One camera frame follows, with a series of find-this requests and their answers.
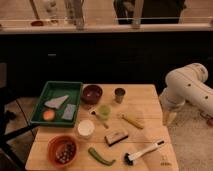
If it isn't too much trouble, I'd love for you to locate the green pepper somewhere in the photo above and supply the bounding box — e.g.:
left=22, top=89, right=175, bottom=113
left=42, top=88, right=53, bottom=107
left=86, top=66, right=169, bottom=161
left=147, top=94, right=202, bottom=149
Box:
left=88, top=147, right=115, bottom=166

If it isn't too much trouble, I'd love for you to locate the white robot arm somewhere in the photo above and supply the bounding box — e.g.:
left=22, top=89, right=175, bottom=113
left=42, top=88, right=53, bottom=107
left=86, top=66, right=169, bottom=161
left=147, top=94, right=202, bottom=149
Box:
left=159, top=63, right=213, bottom=126

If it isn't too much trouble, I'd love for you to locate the purple bowl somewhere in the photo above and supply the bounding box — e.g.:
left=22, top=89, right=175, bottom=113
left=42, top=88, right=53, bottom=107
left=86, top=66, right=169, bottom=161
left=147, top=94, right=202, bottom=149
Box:
left=81, top=85, right=103, bottom=105

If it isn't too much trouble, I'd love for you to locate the orange bowl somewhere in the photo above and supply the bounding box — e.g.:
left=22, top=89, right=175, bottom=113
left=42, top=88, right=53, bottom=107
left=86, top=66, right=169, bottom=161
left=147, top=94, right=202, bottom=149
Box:
left=47, top=135, right=78, bottom=169

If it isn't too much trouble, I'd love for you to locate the metal cup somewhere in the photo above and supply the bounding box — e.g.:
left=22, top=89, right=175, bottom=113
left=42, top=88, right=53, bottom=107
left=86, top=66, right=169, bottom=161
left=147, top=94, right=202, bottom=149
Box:
left=114, top=88, right=126, bottom=104

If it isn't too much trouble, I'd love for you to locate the light green cup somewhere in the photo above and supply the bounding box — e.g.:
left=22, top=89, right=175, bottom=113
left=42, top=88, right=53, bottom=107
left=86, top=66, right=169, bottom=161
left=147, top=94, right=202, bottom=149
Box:
left=98, top=105, right=111, bottom=120

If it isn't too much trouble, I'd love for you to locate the grey blue sponge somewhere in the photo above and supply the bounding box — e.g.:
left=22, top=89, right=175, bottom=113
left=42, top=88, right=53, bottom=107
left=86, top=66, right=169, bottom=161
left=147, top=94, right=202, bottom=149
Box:
left=62, top=104, right=76, bottom=120

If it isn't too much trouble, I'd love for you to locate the white round container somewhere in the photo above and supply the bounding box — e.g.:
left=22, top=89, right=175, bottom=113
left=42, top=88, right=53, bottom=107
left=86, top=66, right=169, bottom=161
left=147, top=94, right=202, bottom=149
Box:
left=77, top=120, right=95, bottom=138

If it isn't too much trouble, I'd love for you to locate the black wooden block eraser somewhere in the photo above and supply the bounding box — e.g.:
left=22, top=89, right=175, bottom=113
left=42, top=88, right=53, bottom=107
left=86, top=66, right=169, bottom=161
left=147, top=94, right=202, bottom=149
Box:
left=104, top=130, right=128, bottom=146

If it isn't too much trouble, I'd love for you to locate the green plastic tray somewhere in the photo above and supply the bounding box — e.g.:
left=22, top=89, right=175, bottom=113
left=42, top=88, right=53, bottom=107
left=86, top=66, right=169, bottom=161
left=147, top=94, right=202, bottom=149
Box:
left=30, top=81, right=83, bottom=127

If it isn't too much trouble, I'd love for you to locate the orange peach fruit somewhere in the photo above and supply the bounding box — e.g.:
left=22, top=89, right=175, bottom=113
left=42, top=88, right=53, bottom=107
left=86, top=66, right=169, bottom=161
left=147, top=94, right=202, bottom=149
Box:
left=43, top=110, right=55, bottom=121

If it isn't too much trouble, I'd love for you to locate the white black dish brush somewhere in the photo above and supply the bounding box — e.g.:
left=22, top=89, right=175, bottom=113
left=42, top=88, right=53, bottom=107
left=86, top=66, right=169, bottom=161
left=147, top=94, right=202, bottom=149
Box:
left=124, top=140, right=165, bottom=166

